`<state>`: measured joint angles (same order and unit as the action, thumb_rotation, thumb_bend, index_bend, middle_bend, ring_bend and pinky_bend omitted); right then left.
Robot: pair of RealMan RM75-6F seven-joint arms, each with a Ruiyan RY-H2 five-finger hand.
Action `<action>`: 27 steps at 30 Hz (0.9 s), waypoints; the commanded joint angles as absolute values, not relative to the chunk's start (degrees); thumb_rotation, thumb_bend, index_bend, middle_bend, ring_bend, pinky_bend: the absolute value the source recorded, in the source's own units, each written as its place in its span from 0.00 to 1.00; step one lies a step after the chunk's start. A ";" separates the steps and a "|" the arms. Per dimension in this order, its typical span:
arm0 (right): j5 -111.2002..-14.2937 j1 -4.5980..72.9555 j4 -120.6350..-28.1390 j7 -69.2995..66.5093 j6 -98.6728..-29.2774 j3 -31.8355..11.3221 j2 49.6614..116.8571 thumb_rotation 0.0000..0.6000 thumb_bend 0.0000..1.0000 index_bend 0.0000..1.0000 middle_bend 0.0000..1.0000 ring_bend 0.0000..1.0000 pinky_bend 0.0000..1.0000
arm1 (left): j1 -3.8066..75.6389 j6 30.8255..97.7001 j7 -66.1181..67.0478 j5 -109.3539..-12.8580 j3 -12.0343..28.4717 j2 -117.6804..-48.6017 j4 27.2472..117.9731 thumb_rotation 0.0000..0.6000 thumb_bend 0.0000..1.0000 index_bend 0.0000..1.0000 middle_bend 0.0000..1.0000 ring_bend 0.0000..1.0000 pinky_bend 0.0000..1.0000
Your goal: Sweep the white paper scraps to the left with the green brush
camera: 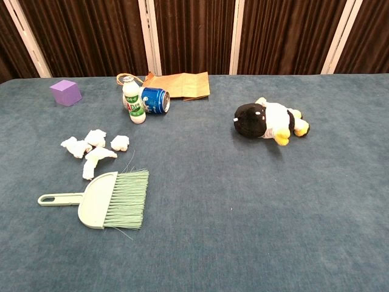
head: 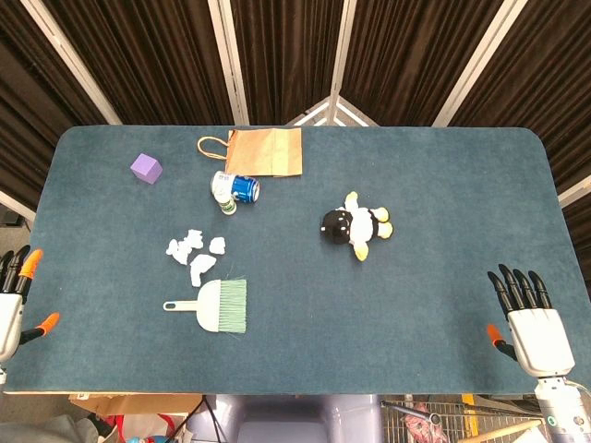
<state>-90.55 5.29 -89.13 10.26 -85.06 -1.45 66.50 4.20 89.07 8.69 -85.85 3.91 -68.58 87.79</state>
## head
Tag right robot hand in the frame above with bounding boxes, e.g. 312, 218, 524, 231
487, 264, 576, 377

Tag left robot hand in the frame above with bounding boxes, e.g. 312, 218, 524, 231
0, 246, 61, 364

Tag white hand brush green bristles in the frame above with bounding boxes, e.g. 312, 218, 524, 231
163, 278, 248, 334

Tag wooden stick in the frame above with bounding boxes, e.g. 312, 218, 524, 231
473, 418, 544, 443

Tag grey cloth bundle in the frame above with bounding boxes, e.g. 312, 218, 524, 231
0, 413, 99, 443

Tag blue felt table mat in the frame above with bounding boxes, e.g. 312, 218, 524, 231
2, 125, 591, 396

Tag brown cardboard box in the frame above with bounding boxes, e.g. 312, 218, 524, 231
68, 392, 204, 416

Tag purple cube block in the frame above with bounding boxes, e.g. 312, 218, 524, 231
129, 153, 163, 186

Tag black white penguin plush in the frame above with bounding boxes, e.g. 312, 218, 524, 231
320, 191, 395, 262

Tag white bottle green label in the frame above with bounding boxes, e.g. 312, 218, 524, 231
211, 170, 238, 217

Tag lavender robot torso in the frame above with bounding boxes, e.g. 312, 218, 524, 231
187, 394, 384, 443

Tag blue drink can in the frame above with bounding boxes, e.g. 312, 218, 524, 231
229, 174, 261, 204

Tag dark brown curtain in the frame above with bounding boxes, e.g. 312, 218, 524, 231
0, 0, 591, 222

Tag brown paper bag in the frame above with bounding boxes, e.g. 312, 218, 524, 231
197, 127, 304, 178

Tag metal wire cart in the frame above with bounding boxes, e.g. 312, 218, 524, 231
380, 394, 550, 443

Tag bag with red handles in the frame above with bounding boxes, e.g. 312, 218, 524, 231
99, 413, 187, 443

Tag black cable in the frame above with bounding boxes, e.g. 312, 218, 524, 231
201, 394, 221, 443

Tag white metal frame post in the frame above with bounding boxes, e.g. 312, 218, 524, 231
20, 0, 122, 126
328, 0, 359, 125
432, 0, 527, 126
207, 0, 250, 126

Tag white triangular frame foot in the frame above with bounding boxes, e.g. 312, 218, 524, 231
285, 94, 380, 127

